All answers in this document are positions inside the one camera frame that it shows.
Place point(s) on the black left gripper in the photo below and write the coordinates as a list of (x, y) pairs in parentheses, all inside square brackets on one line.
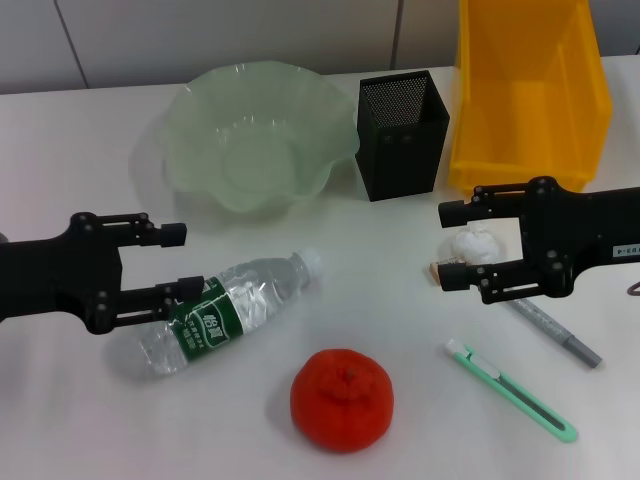
[(55, 280)]

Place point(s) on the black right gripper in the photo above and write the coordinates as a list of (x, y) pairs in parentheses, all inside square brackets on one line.
[(575, 240)]

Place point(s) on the white paper ball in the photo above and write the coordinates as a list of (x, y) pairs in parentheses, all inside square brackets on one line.
[(475, 245)]

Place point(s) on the clear green-label water bottle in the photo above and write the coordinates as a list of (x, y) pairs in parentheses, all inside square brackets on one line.
[(235, 300)]

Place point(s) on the orange fruit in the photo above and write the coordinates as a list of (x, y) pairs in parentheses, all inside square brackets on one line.
[(342, 405)]

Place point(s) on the beige barcode eraser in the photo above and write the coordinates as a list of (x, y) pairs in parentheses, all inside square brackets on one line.
[(437, 262)]

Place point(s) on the black mesh pen holder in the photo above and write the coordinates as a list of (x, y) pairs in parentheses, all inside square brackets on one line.
[(400, 150)]

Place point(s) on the grey marker pen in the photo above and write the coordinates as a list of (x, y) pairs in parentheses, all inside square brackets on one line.
[(555, 330)]

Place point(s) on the green wavy glass fruit bowl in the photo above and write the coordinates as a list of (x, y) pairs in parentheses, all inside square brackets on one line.
[(250, 145)]

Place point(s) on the green utility knife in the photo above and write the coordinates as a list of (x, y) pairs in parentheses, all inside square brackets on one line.
[(515, 395)]

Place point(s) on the yellow plastic bin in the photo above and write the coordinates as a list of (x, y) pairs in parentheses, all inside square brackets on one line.
[(520, 100)]

